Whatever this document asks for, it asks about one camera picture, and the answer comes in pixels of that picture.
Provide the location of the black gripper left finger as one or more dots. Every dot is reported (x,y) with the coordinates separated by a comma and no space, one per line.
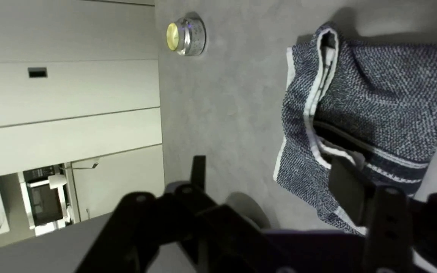
(198,201)

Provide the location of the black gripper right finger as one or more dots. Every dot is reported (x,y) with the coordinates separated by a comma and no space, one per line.
(360,201)

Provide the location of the grey towel with white stripes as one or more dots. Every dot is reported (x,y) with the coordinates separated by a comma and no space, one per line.
(380,100)

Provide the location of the white counter cabinet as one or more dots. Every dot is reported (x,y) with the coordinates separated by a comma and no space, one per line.
(122,182)

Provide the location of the dark countertop appliance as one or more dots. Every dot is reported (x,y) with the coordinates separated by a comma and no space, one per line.
(45,204)

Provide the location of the glass jar with yellow candle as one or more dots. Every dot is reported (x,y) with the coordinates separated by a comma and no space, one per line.
(186,35)

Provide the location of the white tall cabinet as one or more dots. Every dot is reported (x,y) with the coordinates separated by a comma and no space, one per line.
(67,85)

